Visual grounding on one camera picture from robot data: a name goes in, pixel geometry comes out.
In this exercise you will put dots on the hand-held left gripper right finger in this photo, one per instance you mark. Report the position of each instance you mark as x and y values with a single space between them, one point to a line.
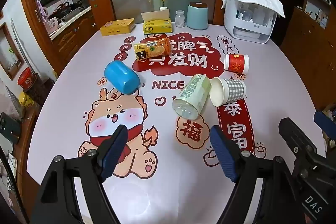
223 158

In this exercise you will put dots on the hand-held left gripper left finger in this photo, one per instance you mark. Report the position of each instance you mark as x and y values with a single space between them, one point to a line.
115 154

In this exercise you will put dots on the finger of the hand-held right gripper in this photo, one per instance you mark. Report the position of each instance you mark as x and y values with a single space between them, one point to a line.
324 121
292 134

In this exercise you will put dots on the grey checkered paper cup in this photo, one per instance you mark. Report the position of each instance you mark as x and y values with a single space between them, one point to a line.
232 90

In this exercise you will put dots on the blue plastic cup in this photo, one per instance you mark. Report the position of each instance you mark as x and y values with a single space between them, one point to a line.
121 77

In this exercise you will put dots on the red patterned paper cup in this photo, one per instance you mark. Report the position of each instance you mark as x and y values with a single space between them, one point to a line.
237 63

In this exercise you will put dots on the black electronic device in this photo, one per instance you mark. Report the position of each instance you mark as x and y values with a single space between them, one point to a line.
9 125

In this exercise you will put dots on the orange drink bottle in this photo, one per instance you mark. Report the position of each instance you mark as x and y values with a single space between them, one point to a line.
153 48

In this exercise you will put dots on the red plastic bucket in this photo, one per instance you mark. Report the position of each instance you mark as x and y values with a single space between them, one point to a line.
25 79

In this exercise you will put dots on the dark wooden shelf unit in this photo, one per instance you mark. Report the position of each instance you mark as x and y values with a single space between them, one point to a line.
315 3

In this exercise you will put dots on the yellow tin box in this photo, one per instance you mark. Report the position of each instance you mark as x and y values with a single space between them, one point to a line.
118 26

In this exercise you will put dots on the wooden kitchen cabinet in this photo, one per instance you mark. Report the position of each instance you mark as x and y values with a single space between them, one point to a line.
74 32

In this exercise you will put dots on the yellow-green tissue box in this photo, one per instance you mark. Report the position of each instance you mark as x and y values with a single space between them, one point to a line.
157 27

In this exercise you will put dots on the teal canister with brown lid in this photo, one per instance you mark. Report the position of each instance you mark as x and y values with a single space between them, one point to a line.
197 16

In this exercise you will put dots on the small clear glass jar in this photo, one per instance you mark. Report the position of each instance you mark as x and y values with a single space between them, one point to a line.
180 19

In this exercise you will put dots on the long grey sheathed stick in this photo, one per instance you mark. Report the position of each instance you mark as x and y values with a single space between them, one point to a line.
19 41

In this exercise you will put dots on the wooden framed picture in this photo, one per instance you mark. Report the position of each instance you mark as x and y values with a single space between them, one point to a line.
8 52

